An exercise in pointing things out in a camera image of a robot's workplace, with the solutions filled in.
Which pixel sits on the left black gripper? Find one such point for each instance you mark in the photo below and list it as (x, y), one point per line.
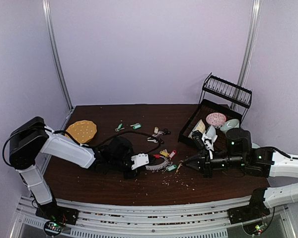
(127, 176)

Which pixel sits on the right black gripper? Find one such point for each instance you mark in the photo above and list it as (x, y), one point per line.
(206, 164)

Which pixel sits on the metal keyring with red handle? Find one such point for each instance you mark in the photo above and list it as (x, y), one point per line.
(160, 166)

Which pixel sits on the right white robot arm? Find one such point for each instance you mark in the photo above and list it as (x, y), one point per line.
(261, 162)

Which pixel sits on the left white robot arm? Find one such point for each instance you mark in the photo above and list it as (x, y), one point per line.
(34, 137)

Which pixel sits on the keys with yellow tag cluster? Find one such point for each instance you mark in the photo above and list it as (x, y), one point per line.
(157, 133)

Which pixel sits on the light blue ribbed bowl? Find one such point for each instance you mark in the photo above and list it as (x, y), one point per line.
(211, 133)

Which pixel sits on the yellow checked bowl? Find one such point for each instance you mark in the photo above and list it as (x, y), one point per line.
(200, 126)

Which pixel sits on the pink patterned bowl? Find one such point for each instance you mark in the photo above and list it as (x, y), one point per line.
(217, 120)

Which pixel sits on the key with dark green tag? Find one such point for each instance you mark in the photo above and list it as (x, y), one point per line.
(119, 128)

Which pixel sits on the key with light green tag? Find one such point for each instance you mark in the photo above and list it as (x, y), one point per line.
(136, 126)

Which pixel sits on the pale green bowl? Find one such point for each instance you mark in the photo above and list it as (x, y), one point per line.
(230, 124)

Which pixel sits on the yellow dotted plate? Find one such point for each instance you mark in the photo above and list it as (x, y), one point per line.
(82, 131)

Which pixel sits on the black dish rack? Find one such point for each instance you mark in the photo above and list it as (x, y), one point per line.
(217, 96)

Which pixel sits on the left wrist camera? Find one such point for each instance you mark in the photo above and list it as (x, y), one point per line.
(140, 160)

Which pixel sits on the red tag on ring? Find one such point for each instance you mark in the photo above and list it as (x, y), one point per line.
(172, 154)

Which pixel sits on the green tag on ring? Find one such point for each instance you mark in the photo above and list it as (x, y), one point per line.
(171, 168)

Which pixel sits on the yellow tag on ring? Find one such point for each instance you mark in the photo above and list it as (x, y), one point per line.
(164, 153)

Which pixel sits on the right aluminium frame post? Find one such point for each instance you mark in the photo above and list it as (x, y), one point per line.
(250, 43)

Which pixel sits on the aluminium frame post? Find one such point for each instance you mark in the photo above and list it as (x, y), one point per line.
(56, 58)
(250, 43)

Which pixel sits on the left aluminium frame post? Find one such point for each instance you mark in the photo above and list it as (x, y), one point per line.
(56, 58)

